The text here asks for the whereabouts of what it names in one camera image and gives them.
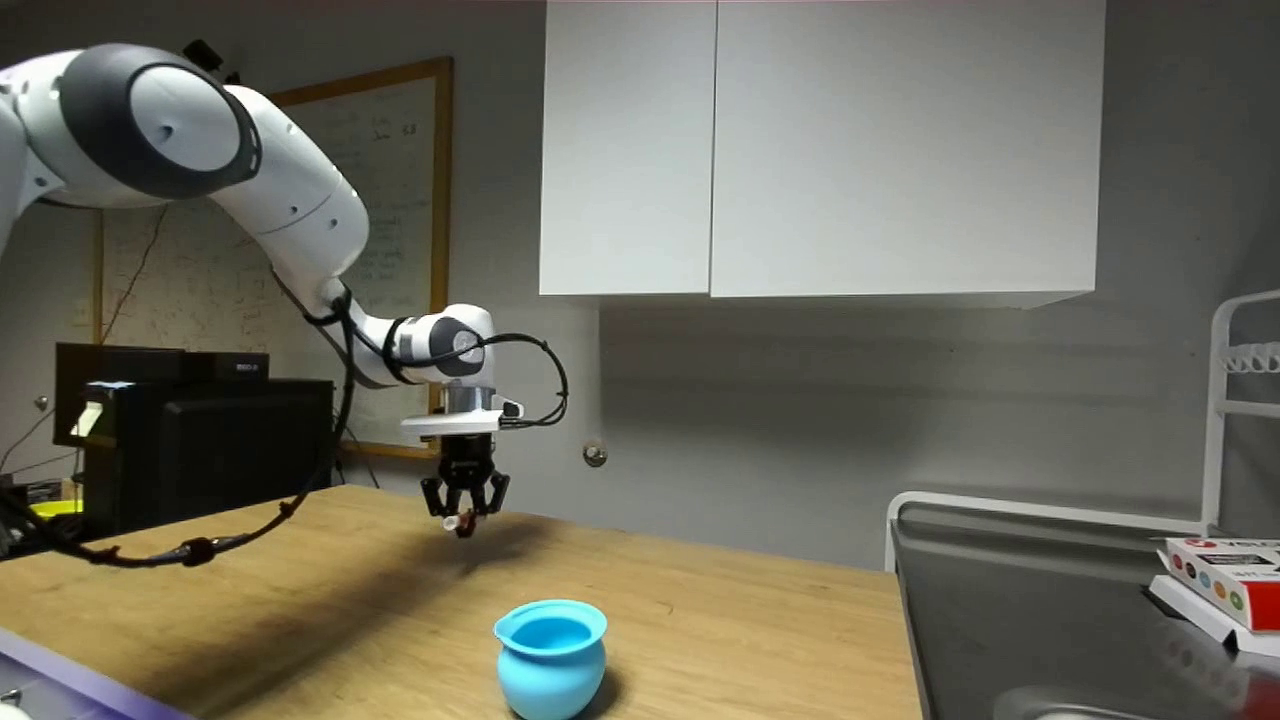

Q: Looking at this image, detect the large black box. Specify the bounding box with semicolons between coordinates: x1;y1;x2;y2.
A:
79;377;336;536

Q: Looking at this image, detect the white tag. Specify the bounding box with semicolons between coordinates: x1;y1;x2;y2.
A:
67;395;112;443

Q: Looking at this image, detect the white wall cabinet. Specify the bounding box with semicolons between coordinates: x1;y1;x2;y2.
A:
538;0;1114;304

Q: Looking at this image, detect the metal sink basin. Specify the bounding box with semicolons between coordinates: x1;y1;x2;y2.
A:
892;499;1280;720

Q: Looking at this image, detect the black monitor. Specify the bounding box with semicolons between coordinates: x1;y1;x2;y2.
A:
53;340;272;452

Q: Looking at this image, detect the yellow item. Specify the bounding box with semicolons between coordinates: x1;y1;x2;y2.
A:
26;494;88;525

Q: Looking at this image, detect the white wire rack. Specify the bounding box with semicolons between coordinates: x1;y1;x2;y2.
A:
880;285;1280;576

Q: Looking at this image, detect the red and white box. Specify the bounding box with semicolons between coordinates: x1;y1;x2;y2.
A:
1144;534;1280;661

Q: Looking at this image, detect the wood framed whiteboard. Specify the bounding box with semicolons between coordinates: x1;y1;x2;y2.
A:
93;53;459;472

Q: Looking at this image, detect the blue round container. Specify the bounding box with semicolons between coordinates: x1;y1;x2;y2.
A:
492;597;612;720

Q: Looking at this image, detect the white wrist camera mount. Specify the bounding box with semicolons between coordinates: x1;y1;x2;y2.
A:
395;395;528;443

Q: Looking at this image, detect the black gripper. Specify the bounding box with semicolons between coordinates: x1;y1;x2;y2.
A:
421;432;511;525

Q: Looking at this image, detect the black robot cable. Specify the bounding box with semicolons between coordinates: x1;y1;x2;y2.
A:
0;264;577;572

